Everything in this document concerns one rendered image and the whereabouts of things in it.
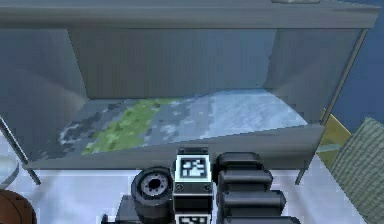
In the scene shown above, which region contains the yellow flat object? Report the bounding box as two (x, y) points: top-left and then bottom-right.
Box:
(315, 108), (352, 170)

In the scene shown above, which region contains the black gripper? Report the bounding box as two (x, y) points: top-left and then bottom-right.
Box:
(101, 166), (175, 224)

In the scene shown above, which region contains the grey-green ribbed cloth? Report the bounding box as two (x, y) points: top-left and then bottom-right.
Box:
(328, 116), (384, 224)

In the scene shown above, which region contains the grey shelf unit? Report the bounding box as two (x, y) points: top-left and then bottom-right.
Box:
(0, 0), (382, 186)

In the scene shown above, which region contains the brown round object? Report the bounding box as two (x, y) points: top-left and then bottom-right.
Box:
(0, 189), (38, 224)

